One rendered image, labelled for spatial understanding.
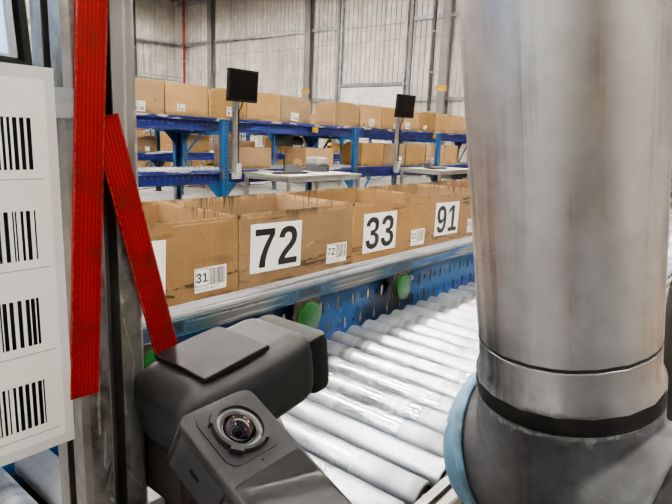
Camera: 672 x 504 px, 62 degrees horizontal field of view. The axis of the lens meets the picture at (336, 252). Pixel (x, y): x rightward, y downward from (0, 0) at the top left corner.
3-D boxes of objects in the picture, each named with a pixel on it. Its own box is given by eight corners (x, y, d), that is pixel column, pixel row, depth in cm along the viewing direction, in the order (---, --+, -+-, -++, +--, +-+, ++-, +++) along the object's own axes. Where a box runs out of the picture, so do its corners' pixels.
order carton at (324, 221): (238, 293, 120) (239, 215, 116) (159, 269, 138) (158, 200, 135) (352, 266, 150) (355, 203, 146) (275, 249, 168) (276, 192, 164)
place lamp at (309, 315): (301, 336, 126) (302, 306, 125) (297, 334, 127) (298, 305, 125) (322, 328, 131) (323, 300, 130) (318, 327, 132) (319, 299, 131)
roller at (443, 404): (502, 452, 96) (505, 425, 95) (286, 365, 128) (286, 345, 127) (514, 441, 100) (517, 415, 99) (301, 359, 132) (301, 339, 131)
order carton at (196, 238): (51, 339, 90) (44, 235, 87) (-18, 300, 108) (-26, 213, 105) (239, 293, 120) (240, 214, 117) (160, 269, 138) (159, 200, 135)
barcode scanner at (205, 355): (341, 449, 41) (333, 317, 38) (210, 556, 32) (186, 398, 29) (277, 418, 45) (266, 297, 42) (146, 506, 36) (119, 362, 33)
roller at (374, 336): (543, 412, 111) (546, 389, 110) (339, 344, 143) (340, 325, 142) (552, 404, 114) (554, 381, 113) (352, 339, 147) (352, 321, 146)
